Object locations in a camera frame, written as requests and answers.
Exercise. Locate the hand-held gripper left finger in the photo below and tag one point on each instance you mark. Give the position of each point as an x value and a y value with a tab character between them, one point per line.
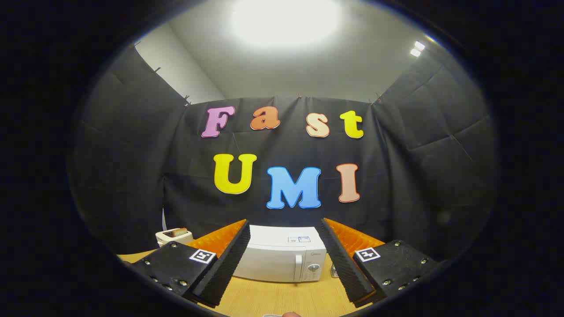
229	268

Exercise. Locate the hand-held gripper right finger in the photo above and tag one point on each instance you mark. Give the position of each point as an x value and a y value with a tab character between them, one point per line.
343	268

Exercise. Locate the white toaster oven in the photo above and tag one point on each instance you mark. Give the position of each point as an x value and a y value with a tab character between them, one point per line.
277	259

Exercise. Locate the brown sausage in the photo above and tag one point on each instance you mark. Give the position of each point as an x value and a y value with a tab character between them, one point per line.
291	314

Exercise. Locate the white pop-up toaster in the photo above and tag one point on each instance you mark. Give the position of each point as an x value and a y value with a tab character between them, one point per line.
165	240

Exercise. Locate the bread slice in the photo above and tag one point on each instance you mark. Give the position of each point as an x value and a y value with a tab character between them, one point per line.
179	232

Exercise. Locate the black backdrop cloth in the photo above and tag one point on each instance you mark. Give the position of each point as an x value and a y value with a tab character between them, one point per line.
282	149

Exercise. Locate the small ceiling spotlight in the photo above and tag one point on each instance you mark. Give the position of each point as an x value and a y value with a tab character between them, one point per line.
417	48

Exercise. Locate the large ceiling light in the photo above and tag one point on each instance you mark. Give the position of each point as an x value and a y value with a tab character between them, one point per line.
286	22

